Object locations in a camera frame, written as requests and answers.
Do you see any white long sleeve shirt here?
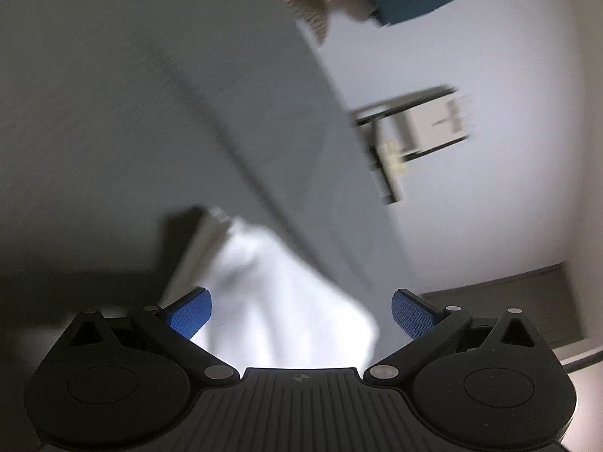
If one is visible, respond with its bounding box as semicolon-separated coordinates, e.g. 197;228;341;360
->
161;209;379;371

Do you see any yellow cloth on chair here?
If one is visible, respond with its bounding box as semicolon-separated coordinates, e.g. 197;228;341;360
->
379;140;406;177

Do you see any black and cream wooden chair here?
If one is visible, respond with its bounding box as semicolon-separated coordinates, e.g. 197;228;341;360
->
352;85;471;205

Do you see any grey bed sheet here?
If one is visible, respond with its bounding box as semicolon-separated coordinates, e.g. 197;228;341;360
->
1;0;416;342

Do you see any woven grey basket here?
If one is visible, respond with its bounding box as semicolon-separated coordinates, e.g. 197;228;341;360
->
284;0;328;46

